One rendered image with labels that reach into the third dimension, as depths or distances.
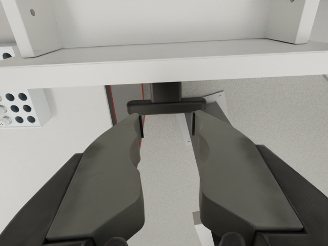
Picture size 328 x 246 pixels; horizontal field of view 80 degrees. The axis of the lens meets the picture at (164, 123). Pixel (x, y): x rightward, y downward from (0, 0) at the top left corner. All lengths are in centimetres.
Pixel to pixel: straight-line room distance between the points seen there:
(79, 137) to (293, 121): 130
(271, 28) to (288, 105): 116
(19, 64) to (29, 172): 34
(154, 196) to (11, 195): 120
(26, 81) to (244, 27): 22
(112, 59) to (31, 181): 41
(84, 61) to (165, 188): 145
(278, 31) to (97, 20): 19
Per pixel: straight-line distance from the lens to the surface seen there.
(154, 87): 17
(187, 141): 129
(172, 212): 179
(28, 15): 22
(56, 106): 39
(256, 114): 133
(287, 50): 19
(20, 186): 55
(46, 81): 18
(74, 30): 26
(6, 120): 39
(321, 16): 128
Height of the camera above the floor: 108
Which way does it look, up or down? 62 degrees down
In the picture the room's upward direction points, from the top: 178 degrees clockwise
